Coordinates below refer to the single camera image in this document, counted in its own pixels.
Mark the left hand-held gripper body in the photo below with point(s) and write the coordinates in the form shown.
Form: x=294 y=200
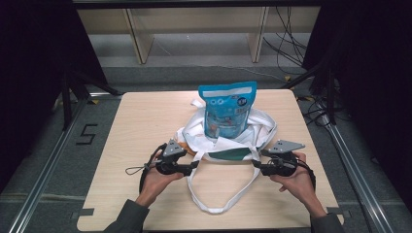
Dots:
x=171 y=163

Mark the person's left hand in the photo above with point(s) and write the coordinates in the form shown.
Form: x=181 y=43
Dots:
x=155 y=186

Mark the light wooden shelf unit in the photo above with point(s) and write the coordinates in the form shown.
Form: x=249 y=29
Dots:
x=142 y=35

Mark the black metal stand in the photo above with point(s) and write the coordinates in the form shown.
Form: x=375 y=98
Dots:
x=66 y=103
x=330 y=97

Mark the white canvas tote bag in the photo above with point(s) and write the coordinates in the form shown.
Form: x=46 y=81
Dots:
x=226 y=145

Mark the blue stand-up refill pouch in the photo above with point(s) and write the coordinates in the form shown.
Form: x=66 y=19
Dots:
x=226 y=110

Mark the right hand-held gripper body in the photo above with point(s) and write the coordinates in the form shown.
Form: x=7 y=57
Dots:
x=281 y=165

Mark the black curtain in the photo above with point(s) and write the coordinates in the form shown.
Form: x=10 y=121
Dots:
x=29 y=81
x=372 y=81

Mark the aluminium floor rail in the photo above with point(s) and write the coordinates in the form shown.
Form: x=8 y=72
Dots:
x=356 y=174
x=45 y=168

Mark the person's right hand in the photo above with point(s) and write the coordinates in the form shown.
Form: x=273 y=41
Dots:
x=302 y=184

